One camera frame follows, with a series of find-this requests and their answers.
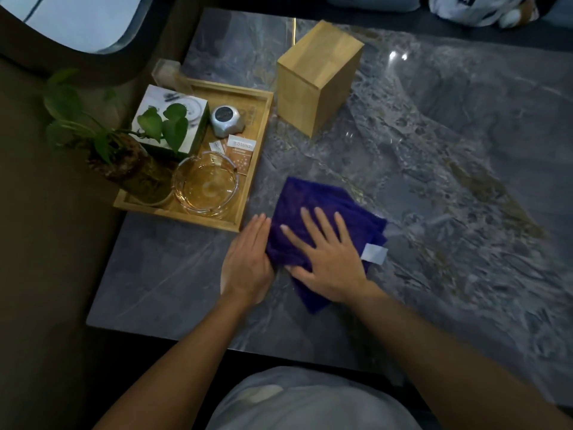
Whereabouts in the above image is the white printed box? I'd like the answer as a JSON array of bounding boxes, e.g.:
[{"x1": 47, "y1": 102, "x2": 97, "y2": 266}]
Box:
[{"x1": 130, "y1": 84, "x2": 211, "y2": 159}]

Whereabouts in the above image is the dark tufted sofa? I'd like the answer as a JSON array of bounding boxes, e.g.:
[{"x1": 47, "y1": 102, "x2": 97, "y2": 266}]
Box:
[{"x1": 214, "y1": 0, "x2": 573, "y2": 54}]

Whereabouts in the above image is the person's left hand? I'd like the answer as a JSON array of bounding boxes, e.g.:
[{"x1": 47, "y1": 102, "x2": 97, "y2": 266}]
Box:
[{"x1": 220, "y1": 213, "x2": 276, "y2": 306}]

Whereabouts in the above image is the wooden tray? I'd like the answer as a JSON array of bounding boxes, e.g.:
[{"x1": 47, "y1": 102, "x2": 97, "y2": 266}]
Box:
[{"x1": 112, "y1": 78, "x2": 275, "y2": 234}]

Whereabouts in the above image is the person's right forearm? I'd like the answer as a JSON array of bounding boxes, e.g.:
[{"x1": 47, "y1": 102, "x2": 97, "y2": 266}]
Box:
[{"x1": 347, "y1": 281, "x2": 573, "y2": 430}]

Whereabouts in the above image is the person's right hand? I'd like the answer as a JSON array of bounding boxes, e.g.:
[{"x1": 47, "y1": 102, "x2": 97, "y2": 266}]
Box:
[{"x1": 279, "y1": 206, "x2": 373, "y2": 305}]

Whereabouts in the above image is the person's light grey clothing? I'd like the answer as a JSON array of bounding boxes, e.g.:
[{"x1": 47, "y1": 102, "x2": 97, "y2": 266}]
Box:
[{"x1": 205, "y1": 365, "x2": 424, "y2": 430}]

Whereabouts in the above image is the white backpack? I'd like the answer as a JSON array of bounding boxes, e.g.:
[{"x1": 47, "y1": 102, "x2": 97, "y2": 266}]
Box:
[{"x1": 429, "y1": 0, "x2": 529, "y2": 27}]

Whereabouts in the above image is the person's left forearm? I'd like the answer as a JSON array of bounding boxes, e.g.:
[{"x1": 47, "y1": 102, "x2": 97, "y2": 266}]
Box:
[{"x1": 91, "y1": 290, "x2": 251, "y2": 430}]

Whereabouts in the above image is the wooden tissue box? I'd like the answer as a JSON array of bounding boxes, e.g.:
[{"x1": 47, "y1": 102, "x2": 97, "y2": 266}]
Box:
[{"x1": 276, "y1": 20, "x2": 366, "y2": 139}]

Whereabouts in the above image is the clear toothpick holder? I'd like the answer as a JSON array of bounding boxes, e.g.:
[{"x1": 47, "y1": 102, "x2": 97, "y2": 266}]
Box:
[{"x1": 150, "y1": 57, "x2": 193, "y2": 96}]

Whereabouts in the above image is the grey marble table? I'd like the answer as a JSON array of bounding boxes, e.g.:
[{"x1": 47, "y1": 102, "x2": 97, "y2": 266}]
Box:
[{"x1": 85, "y1": 7, "x2": 573, "y2": 408}]

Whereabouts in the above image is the brown plush toy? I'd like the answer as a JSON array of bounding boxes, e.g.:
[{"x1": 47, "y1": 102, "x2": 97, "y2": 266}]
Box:
[{"x1": 497, "y1": 0, "x2": 540, "y2": 30}]

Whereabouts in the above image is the brown and white packet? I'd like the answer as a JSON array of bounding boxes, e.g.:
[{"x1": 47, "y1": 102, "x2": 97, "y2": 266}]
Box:
[{"x1": 223, "y1": 134, "x2": 257, "y2": 176}]

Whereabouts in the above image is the large dark-framed window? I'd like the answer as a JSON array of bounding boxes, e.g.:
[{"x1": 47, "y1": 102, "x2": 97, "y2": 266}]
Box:
[{"x1": 0, "y1": 0, "x2": 180, "y2": 88}]

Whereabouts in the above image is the purple cleaning cloth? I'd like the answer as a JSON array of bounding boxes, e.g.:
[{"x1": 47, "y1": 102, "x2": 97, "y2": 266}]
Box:
[{"x1": 264, "y1": 176, "x2": 389, "y2": 315}]

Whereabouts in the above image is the green plant in glass vase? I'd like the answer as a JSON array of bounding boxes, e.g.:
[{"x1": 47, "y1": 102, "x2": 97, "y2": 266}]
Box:
[{"x1": 42, "y1": 67, "x2": 191, "y2": 207}]

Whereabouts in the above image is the grey cushion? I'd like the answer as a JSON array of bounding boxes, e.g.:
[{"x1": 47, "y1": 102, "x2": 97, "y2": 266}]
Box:
[
  {"x1": 539, "y1": 0, "x2": 573, "y2": 17},
  {"x1": 325, "y1": 0, "x2": 421, "y2": 13}
]

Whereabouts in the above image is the clear glass ashtray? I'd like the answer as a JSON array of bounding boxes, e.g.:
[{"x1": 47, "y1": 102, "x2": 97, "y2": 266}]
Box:
[{"x1": 171, "y1": 150, "x2": 241, "y2": 219}]

